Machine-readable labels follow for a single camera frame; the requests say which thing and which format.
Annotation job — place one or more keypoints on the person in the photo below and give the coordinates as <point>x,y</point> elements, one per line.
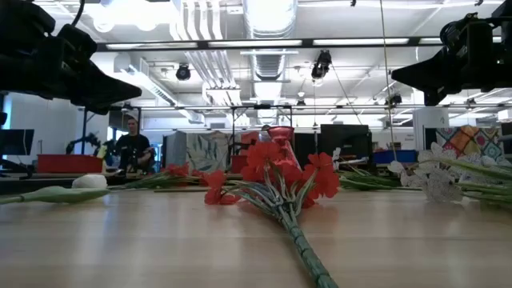
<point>134,148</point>

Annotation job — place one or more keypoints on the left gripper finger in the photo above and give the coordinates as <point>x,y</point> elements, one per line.
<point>108,86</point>

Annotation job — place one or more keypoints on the blue plastic bin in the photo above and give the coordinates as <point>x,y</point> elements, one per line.
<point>394,156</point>

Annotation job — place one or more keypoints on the small red plastic bin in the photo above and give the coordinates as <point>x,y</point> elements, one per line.
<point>238,164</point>

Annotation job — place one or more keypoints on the large pale lilac flower bunch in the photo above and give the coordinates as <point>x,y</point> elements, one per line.
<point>440,184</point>

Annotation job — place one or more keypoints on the black hanging ceiling device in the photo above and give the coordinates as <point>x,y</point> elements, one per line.
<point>322,64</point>

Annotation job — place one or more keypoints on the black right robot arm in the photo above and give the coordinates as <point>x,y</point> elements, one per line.
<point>505,68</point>

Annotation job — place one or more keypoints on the black ceiling spotlight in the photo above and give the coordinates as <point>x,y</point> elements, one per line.
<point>183,73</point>
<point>395,100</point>

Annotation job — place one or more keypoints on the white artificial tulip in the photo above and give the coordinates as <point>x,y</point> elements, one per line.
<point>90,181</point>

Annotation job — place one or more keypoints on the wide red plastic bin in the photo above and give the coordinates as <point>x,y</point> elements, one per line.
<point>70,164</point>

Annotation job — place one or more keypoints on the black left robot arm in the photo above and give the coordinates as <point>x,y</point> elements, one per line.
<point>24,16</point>

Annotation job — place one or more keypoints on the black background robot arm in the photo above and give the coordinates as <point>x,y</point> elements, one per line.
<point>86,141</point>

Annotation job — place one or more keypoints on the black computer monitor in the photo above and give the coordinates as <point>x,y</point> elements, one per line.
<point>346,140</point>
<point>16,142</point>

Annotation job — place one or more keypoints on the red glass vase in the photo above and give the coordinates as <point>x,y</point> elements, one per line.
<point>281,134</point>

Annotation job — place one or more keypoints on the black overhead light bar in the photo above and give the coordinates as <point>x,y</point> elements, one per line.
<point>200,45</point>

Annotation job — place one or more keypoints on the silver ceiling air duct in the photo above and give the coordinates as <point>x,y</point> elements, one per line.
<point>270,32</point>

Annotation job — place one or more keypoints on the colourful patchwork quilt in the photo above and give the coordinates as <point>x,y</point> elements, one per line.
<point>468,140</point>

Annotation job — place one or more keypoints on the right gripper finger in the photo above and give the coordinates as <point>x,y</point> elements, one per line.
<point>436,72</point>

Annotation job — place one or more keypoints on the red artificial flower bunch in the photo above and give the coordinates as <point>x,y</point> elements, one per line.
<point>178,170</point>
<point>260,156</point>

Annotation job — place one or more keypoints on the black aluminium table frame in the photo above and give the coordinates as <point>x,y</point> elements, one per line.
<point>24,185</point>

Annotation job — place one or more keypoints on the small pale lilac flower bunch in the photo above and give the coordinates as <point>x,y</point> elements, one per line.
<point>360,181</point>

